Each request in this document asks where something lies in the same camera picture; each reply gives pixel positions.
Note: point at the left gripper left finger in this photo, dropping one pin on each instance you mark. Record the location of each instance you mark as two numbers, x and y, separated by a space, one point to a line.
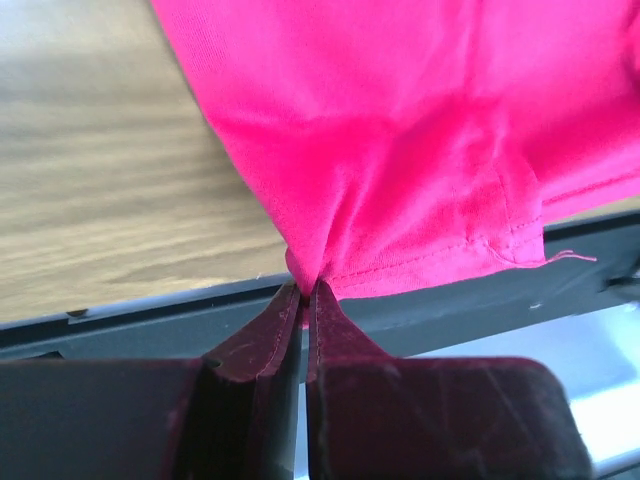
229 414

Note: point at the pink t shirt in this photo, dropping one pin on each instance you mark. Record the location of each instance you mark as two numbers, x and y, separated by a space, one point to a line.
398 145

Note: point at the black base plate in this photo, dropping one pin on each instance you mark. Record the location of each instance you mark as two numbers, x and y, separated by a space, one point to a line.
190 323

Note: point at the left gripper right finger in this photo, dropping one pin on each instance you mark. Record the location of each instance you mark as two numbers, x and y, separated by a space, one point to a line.
371 415

